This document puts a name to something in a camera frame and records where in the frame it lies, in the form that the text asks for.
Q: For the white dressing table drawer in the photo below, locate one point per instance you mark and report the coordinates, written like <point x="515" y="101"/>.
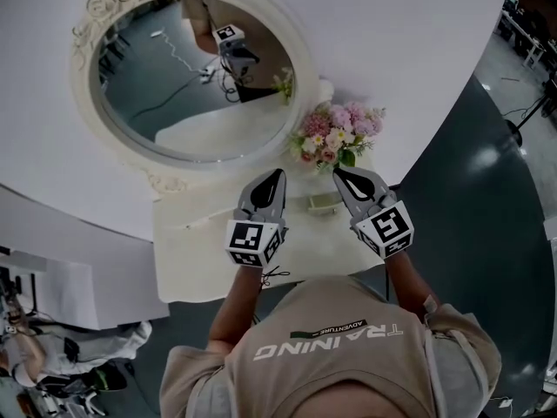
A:
<point x="321" y="204"/>

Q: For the pink flower bouquet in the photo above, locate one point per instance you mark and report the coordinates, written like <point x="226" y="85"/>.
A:
<point x="337" y="131"/>

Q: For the white dressing table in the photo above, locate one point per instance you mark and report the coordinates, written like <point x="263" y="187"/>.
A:
<point x="196" y="264"/>

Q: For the person's left forearm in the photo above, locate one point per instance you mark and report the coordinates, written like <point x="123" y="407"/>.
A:
<point x="232" y="307"/>

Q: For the oval mirror white ornate frame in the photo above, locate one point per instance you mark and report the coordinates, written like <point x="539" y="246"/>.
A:
<point x="304" y="81"/>

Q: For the person's right forearm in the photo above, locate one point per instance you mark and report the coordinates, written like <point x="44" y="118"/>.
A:
<point x="407" y="283"/>

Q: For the white background table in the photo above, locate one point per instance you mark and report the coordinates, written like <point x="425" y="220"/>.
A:
<point x="534" y="52"/>

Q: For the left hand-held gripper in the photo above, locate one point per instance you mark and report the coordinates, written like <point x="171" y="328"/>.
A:
<point x="252" y="240"/>

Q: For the person's beige printed shirt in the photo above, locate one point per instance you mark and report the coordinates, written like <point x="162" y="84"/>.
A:
<point x="330" y="364"/>

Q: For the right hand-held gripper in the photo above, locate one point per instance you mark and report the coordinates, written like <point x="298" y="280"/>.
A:
<point x="387" y="229"/>

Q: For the white power strip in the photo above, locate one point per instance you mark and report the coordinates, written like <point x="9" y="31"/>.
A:
<point x="507" y="404"/>

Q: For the black and green device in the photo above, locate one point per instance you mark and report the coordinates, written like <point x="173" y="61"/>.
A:
<point x="104" y="377"/>

